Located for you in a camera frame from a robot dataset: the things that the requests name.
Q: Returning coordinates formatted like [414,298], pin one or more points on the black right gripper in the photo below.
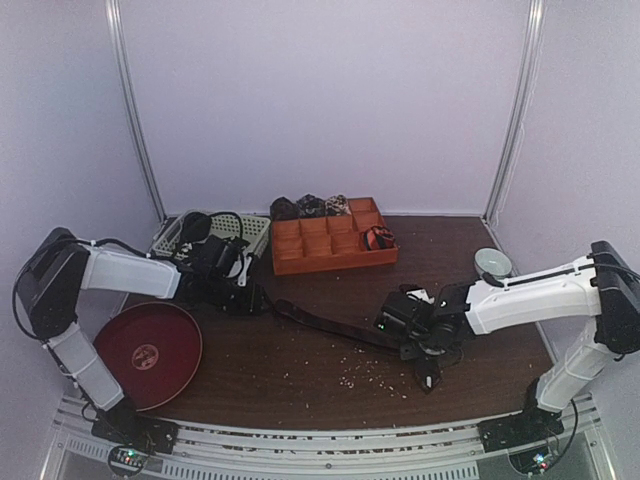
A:
[409,350]

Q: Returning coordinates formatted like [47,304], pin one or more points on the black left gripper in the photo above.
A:
[252,304]

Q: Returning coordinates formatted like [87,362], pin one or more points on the red navy striped tie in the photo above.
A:
[291,311]

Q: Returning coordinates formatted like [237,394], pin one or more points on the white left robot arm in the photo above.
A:
[70,288]

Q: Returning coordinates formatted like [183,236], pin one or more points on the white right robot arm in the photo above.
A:
[599,287]

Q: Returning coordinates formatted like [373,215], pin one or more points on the black white floral tie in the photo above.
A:
[186,250]

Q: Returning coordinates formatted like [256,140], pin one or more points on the black rolled tie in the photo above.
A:
[195,227]

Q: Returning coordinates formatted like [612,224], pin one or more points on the pale green plastic basket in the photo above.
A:
[249,232]

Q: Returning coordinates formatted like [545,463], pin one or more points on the round red tray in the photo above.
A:
[153,350]

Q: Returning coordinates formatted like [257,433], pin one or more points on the brown patterned rolled tie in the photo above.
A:
[283,209]

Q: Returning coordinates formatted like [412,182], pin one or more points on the orange wooden divider tray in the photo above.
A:
[328,243]

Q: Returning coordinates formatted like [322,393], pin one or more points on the white ceramic bowl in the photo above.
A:
[493,262]

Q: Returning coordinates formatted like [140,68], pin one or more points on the orange navy rolled tie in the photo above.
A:
[377,238]

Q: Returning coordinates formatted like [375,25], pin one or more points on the beige patterned rolled tie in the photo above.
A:
[337,205]

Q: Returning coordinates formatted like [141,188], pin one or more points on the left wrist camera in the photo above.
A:
[221,261]

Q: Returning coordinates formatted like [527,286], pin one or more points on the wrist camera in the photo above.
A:
[221,261]
[404,312]

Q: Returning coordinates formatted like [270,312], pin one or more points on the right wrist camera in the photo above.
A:
[404,312]

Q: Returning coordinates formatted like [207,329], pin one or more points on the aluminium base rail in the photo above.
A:
[441,451]

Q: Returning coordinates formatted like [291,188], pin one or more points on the aluminium corner post left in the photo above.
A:
[116,31]

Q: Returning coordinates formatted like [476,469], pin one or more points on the aluminium corner post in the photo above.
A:
[515,128]
[116,31]

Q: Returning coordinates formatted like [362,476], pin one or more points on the aluminium corner post right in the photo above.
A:
[515,128]

